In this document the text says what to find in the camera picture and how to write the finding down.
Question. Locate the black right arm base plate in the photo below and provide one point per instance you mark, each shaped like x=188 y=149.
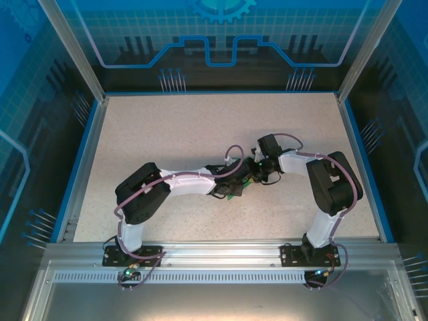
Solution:
x=287 y=255

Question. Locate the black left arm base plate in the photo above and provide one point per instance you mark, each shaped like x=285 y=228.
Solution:
x=110 y=259

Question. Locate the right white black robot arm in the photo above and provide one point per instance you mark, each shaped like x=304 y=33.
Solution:
x=334 y=187

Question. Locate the aluminium side rail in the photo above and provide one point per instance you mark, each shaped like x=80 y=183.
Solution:
x=87 y=167

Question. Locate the grey metal sheet tray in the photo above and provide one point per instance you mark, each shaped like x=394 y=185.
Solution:
x=217 y=301

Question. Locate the blue circuit print wide panel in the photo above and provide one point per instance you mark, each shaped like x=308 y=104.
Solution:
x=133 y=20

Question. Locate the aluminium mounting beam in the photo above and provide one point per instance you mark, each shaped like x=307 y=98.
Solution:
x=217 y=250

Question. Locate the aluminium frame post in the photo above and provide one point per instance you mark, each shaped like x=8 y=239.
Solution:
x=77 y=50
x=362 y=50

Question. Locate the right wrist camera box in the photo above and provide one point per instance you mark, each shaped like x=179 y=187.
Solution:
x=257 y=152

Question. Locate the green paper sheet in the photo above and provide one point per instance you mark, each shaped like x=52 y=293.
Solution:
x=230 y=199

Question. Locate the blue circuit print side panel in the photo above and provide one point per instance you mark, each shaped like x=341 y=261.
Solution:
x=26 y=100
x=401 y=100

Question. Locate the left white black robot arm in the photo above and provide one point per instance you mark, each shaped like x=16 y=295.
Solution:
x=143 y=197

